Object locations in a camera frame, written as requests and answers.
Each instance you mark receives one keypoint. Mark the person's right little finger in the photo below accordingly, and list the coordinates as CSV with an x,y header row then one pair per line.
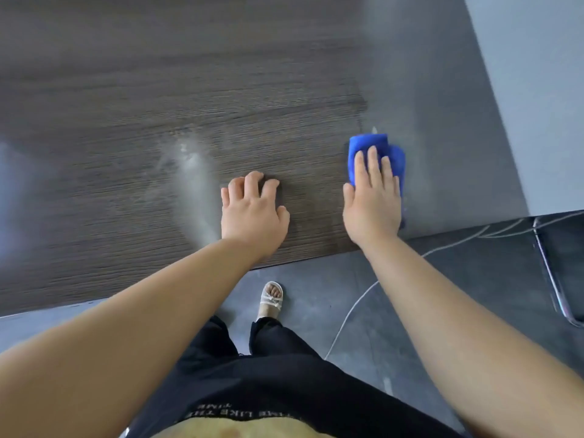
x,y
397,189

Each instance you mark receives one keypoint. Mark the person's right thumb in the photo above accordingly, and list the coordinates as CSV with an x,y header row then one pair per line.
x,y
348,196

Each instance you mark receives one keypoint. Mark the person's right hand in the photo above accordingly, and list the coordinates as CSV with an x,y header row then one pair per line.
x,y
370,207

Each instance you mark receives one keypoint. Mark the person's left hand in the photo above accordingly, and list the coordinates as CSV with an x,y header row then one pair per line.
x,y
253,221

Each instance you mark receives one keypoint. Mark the person's left middle finger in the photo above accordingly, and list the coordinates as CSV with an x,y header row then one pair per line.
x,y
252,182

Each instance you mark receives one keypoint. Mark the person's left little finger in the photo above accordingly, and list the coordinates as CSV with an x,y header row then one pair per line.
x,y
224,197

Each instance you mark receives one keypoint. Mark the person's right forearm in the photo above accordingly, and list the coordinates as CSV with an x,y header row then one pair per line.
x,y
461,332

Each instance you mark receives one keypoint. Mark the person's right middle finger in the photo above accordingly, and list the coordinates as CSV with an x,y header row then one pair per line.
x,y
374,163

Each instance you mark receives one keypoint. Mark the white sandal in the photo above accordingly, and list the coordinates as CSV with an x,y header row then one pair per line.
x,y
271,303

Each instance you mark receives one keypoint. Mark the person's left thumb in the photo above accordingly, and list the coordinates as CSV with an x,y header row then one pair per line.
x,y
284,218

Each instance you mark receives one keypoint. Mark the person's left forearm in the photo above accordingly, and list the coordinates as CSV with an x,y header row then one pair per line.
x,y
118,332

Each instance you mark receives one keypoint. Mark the black printed shirt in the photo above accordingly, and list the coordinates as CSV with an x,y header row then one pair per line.
x,y
292,392

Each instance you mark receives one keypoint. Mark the black trousers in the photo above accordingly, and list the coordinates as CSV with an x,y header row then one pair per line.
x,y
273,337

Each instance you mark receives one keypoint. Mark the blue cleaning cloth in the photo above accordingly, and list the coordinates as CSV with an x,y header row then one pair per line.
x,y
362,143

